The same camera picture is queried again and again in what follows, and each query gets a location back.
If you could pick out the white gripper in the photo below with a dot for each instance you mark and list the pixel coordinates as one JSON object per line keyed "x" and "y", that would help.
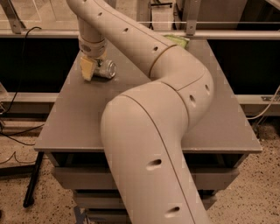
{"x": 91, "y": 49}

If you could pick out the silver green 7up can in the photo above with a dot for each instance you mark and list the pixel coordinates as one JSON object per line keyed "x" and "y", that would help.
{"x": 105, "y": 69}

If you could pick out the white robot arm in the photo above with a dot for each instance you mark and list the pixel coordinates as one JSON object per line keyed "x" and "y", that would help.
{"x": 142, "y": 128}

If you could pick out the green chip bag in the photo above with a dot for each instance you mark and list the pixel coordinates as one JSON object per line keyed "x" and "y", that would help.
{"x": 180, "y": 41}

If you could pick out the grey drawer cabinet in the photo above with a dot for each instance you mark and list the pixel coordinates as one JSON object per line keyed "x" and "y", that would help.
{"x": 71, "y": 138}

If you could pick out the black metal stand leg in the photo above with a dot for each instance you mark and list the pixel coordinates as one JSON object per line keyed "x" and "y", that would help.
{"x": 28, "y": 199}

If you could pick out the metal railing frame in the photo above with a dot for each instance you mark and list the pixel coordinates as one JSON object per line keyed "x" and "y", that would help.
{"x": 195, "y": 19}

